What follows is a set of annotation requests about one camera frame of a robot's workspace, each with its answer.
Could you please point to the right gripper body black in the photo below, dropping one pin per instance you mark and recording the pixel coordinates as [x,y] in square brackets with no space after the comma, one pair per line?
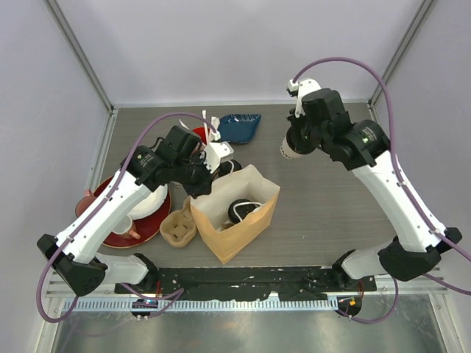
[305,138]

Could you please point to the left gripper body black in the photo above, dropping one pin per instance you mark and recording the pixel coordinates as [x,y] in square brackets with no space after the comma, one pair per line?
[193,175]

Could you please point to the stack of black lids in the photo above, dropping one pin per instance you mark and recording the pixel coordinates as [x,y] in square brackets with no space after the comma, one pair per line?
[228,167]

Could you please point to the brown pulp cup carrier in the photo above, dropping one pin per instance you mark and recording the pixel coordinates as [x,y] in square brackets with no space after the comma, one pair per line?
[179,227]

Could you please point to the brown paper bag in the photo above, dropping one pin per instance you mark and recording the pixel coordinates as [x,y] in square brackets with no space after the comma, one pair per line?
[222,237]

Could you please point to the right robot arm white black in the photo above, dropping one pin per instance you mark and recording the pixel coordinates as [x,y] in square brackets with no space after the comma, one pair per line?
[416,248]

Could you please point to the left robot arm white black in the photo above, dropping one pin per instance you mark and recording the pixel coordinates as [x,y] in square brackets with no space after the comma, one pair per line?
[73,253]

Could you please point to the red straw holder cup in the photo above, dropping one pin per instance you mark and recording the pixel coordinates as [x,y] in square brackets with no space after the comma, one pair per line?
[201,132]

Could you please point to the white paper plates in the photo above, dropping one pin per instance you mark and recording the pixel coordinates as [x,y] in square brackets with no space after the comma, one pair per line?
[150,204]

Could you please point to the blue ceramic leaf dish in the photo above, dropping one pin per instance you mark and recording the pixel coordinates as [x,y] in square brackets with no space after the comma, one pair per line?
[239,128]

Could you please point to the red round tray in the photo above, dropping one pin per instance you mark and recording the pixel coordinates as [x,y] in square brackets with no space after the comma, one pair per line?
[147,227]

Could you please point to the pink mug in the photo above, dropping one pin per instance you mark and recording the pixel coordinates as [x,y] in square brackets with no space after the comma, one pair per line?
[85,202]

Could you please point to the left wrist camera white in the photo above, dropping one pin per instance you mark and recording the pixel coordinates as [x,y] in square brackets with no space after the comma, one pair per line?
[216,151]

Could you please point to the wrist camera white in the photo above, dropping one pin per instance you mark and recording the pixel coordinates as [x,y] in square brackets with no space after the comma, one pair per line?
[216,151]
[299,90]

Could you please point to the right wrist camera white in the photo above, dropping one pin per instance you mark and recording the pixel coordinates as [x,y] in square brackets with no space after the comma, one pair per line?
[299,90]

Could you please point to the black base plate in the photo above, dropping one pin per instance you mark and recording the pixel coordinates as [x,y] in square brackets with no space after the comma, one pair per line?
[247,284]

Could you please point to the white slotted cable duct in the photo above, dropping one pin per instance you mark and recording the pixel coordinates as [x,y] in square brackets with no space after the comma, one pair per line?
[136,305]

